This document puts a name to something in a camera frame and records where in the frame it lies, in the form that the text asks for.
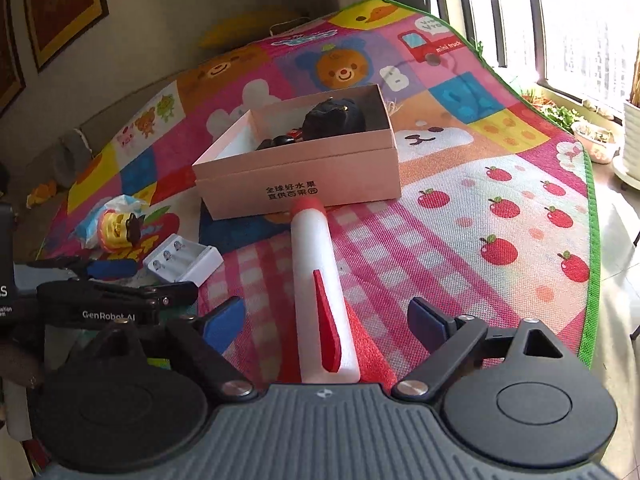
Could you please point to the green potted plant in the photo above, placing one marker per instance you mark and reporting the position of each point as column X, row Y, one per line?
column 557, row 115

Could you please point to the black cylinder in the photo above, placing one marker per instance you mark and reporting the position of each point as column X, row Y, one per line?
column 277, row 141

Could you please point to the grey neck pillow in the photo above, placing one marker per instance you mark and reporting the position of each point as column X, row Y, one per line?
column 70, row 157

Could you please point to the tall white plant pot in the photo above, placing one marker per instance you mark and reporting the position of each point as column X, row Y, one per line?
column 631, row 140

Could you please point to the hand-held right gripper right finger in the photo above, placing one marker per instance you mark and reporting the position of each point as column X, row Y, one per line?
column 425, row 321

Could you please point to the small red and gold toy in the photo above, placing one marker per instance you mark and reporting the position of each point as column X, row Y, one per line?
column 295, row 134

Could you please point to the dried yellow plant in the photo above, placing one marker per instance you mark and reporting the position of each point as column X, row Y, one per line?
column 636, row 70

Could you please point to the white bowl planter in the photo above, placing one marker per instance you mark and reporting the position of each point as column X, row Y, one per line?
column 595, row 142

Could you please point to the person's left forearm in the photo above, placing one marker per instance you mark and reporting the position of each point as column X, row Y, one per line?
column 20, row 365

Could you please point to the small colourful toy figure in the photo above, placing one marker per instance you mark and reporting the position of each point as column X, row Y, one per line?
column 117, row 230

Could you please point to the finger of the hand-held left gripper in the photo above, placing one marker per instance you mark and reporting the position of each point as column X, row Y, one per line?
column 125, row 296
column 115, row 269

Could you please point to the orange and yellow plush toy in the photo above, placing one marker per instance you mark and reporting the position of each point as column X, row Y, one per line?
column 42, row 194

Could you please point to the blue and white tissue packet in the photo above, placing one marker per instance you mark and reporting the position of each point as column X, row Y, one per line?
column 127, row 204

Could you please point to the window frame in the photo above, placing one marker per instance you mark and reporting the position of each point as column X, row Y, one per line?
column 530, row 20

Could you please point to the pink cardboard box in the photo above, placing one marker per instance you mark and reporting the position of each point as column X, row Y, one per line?
column 310, row 175

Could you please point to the colourful printed play mat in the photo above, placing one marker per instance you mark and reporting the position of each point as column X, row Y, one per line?
column 450, row 240

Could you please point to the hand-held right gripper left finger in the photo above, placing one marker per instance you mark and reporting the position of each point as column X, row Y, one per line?
column 222, row 322

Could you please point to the white foam rocket red fins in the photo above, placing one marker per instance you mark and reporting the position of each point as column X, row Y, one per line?
column 315, row 280

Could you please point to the white battery case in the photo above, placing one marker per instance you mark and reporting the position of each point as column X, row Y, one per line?
column 185, row 260

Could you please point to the framed wall picture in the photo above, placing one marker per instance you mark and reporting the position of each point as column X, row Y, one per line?
column 10, row 60
column 65, row 10

